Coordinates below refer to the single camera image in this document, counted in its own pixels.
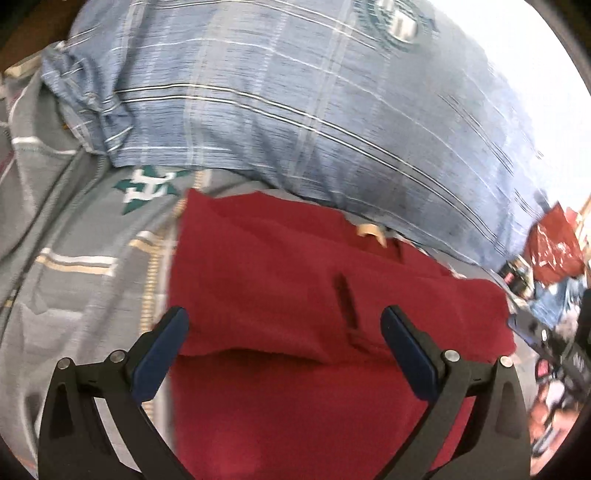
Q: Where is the blue plaid pillow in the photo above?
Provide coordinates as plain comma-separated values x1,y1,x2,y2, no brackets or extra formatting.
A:
41,0,561,278

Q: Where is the red plastic bag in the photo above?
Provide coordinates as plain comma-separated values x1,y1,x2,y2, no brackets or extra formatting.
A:
526,203,587,283

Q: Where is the blue cloth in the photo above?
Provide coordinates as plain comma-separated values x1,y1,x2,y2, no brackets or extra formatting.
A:
531,277,587,324

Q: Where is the grey plaid bed sheet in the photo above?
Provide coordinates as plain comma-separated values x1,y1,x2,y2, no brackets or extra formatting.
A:
0,41,532,480

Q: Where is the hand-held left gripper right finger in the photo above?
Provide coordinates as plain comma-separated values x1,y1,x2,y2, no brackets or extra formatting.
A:
379,305,532,480

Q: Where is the small dark bottle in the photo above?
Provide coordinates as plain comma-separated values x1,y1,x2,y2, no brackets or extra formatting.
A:
503,261,532,296

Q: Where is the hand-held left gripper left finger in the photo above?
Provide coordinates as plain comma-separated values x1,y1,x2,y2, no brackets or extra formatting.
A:
38,306,195,480

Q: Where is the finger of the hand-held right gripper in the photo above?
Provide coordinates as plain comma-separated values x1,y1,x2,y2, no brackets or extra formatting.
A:
508,310,561,352

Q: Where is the red garment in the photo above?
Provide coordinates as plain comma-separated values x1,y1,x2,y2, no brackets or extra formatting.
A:
167,188,517,480

